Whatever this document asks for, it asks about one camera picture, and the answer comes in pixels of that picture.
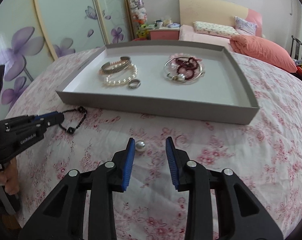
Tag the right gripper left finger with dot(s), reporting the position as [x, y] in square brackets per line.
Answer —
[61, 214]

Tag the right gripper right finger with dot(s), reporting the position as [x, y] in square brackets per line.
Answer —
[240, 213]

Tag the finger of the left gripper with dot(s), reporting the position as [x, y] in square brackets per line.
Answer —
[52, 116]
[52, 123]

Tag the wide silver cuff bangle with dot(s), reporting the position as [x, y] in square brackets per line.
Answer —
[115, 67]

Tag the pearl earring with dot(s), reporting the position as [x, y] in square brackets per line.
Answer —
[179, 78]
[143, 147]

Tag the thin silver bangle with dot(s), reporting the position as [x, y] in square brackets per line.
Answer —
[190, 66]

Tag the person's left hand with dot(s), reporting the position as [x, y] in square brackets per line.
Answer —
[9, 178]

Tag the pink floral bedsheet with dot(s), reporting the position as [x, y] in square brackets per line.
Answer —
[266, 155]

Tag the wardrobe with flower doors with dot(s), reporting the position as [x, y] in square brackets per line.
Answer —
[35, 33]

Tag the pink nightstand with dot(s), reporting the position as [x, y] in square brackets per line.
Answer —
[164, 34]

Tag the plush toy display tube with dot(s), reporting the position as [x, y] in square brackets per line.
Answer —
[138, 18]

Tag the white mug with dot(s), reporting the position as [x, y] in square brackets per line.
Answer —
[159, 24]

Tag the grey cardboard tray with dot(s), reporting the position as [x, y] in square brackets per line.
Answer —
[223, 94]

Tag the pink bed mattress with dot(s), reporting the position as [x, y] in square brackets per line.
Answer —
[187, 33]

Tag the salmon folded duvet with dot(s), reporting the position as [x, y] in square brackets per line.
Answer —
[263, 50]

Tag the beige pink headboard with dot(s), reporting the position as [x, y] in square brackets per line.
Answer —
[218, 12]

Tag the floral pillow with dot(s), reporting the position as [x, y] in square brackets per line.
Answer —
[214, 29]

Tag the dark wooden chair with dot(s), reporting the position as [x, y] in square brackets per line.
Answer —
[296, 49]

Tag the purple patterned pillow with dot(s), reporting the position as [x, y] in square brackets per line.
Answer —
[244, 27]

